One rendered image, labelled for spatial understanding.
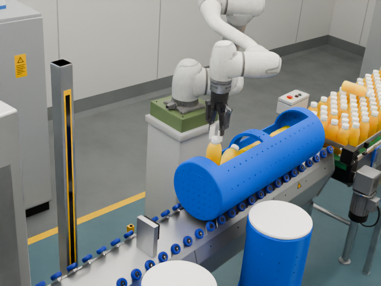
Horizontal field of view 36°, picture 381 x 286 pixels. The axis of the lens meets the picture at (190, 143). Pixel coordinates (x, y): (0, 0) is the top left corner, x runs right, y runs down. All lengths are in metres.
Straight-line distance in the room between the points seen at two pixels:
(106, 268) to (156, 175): 1.24
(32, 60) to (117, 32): 2.04
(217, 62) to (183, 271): 0.82
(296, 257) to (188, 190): 0.55
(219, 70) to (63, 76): 0.61
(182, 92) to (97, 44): 2.44
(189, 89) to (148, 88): 2.89
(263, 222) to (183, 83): 1.05
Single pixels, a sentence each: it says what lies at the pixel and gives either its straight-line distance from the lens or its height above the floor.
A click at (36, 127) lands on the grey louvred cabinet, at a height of 0.70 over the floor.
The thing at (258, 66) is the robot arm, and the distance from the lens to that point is 2.36.
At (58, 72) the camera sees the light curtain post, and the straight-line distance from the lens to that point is 2.20.
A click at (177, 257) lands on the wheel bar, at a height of 0.93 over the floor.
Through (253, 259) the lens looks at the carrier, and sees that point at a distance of 2.58.
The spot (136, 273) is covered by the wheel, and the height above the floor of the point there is 0.97.
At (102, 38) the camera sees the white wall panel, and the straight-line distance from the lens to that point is 5.61.
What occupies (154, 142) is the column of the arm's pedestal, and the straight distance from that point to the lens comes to 3.44.
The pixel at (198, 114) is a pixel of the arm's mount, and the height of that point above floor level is 1.08.
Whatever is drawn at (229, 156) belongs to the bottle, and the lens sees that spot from 2.76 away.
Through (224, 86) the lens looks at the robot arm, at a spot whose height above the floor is 1.58.
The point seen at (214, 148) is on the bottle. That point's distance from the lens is 2.53.
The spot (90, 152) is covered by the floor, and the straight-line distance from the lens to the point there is 5.05.
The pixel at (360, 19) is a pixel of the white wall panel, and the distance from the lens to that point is 8.00.
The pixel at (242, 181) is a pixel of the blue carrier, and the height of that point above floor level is 1.14.
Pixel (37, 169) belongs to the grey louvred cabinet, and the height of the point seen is 0.38.
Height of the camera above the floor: 2.49
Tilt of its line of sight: 28 degrees down
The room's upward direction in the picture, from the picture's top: 5 degrees clockwise
